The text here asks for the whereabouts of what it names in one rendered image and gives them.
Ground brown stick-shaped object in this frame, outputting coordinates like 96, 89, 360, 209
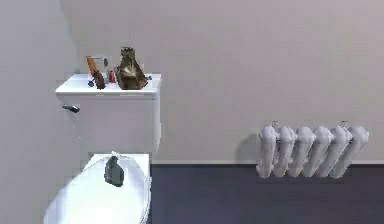
85, 55, 107, 90

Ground brown statue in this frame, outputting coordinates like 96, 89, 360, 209
115, 47, 149, 91

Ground white toilet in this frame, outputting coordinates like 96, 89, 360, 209
43, 73, 163, 224

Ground dark grey spray bottle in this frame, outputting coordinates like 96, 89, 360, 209
104, 155, 125, 188

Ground grey toilet flush lever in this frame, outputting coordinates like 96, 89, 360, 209
61, 104, 81, 114

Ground white radiator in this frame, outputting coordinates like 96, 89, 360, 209
255, 120, 370, 180

